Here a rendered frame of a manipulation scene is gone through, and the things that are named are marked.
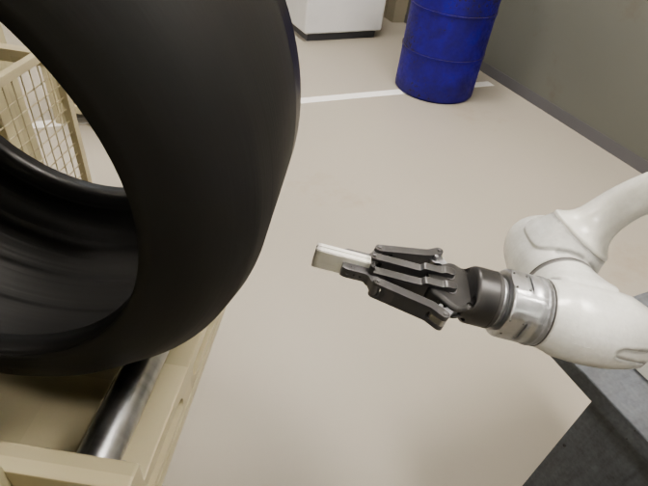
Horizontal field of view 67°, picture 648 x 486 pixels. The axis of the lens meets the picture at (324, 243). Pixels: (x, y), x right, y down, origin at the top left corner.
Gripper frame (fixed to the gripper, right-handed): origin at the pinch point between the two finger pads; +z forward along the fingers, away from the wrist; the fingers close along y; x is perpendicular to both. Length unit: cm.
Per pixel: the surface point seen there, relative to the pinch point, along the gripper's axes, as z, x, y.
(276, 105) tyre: 10.7, -21.8, 7.5
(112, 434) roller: 19.6, 11.6, 22.1
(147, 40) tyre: 18.0, -28.3, 17.0
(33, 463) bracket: 24.5, 9.3, 27.4
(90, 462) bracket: 19.6, 8.7, 26.5
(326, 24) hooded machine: 26, 90, -389
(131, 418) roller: 18.6, 12.4, 19.7
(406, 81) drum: -43, 87, -303
